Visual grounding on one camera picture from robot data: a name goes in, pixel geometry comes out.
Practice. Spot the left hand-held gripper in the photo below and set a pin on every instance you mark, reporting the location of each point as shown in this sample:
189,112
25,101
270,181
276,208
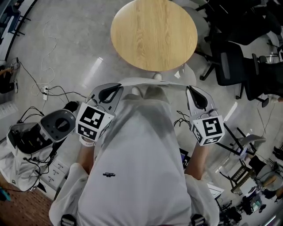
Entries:
89,120

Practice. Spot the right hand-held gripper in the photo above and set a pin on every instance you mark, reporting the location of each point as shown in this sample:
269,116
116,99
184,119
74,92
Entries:
210,129

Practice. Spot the clear plastic tablecloth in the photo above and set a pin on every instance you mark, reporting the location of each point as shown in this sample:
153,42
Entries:
154,82

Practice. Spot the person's left forearm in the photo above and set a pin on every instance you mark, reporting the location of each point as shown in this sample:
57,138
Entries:
87,156

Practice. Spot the person's right forearm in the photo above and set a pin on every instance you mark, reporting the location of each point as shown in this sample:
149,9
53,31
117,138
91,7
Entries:
197,161

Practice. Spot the person's white shoe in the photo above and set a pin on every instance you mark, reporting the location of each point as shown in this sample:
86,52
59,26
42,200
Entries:
136,91
157,76

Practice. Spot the black office chair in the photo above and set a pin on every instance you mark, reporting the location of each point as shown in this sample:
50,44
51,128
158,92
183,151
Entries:
265,77
230,64

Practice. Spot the white wristband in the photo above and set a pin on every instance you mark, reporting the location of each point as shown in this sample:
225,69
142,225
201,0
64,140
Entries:
87,141

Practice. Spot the laptop with purple screen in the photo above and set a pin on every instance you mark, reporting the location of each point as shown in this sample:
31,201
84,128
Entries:
184,159

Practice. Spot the grey round device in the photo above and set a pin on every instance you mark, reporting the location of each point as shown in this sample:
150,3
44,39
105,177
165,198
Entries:
58,124

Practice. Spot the white power strip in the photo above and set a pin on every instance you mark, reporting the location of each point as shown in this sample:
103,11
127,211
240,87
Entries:
45,92

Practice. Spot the grey plastic chair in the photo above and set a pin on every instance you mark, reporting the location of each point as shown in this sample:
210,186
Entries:
249,141

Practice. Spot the round wooden table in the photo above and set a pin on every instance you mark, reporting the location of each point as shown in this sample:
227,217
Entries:
152,33

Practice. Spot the grey padded chair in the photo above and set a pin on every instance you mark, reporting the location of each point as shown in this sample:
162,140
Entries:
200,24

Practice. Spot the person's white shirt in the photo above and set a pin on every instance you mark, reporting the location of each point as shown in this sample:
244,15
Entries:
137,176

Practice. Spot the white drawer cabinet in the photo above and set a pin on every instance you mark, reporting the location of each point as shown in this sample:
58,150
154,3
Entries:
56,171

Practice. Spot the white crumpled cloth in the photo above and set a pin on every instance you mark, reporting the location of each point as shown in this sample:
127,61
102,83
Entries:
15,170

